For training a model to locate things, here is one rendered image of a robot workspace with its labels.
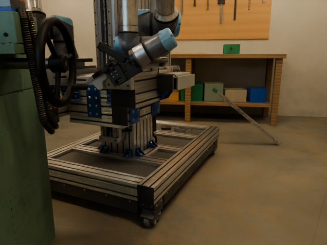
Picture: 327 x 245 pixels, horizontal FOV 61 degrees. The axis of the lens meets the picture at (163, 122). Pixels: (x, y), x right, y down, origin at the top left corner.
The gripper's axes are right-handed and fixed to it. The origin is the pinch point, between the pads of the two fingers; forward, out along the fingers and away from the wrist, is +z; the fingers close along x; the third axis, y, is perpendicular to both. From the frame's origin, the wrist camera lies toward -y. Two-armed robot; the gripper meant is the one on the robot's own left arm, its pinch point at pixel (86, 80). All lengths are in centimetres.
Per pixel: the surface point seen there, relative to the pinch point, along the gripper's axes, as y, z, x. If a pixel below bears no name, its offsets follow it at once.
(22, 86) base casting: -10.0, 21.4, -2.2
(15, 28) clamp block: -20.8, 3.8, -19.5
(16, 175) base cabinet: 16.9, 36.2, -12.3
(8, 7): -26.9, 2.7, -19.0
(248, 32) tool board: 20, -134, 297
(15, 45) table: -16.5, 6.3, -20.6
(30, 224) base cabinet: 37, 48, -7
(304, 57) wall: 86, -182, 291
